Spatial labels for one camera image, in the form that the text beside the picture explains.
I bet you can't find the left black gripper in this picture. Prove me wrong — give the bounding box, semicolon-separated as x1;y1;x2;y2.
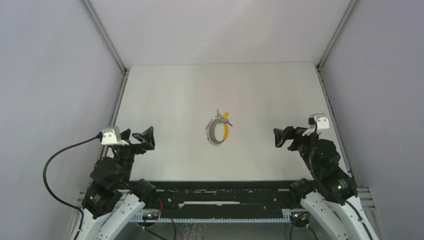
114;125;155;185

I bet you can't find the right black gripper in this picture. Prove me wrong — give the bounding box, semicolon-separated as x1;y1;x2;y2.
274;125;320;176

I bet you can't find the key with green tag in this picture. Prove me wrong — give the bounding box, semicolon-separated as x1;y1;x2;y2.
215;109;233;127

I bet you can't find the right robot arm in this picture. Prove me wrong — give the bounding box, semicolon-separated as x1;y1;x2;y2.
273;123;379;240

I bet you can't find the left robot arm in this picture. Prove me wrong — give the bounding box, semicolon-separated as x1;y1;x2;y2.
70;126;157;240

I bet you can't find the right black camera cable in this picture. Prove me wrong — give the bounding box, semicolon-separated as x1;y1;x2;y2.
308;120;375;240

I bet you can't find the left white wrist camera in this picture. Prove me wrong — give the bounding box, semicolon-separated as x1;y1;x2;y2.
101;126;130;146

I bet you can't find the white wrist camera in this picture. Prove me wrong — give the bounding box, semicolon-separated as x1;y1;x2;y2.
101;126;130;146
302;113;330;136

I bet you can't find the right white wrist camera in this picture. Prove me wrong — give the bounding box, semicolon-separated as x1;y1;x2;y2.
302;113;330;136

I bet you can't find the right aluminium frame post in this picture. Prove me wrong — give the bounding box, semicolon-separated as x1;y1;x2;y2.
315;0;360;185

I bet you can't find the aluminium frame post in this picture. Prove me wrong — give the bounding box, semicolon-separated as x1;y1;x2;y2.
80;0;130;186
315;0;360;185

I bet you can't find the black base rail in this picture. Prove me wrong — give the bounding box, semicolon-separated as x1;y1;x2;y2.
145;180;303;221

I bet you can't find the left aluminium frame post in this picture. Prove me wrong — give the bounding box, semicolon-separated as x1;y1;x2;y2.
80;0;130;186

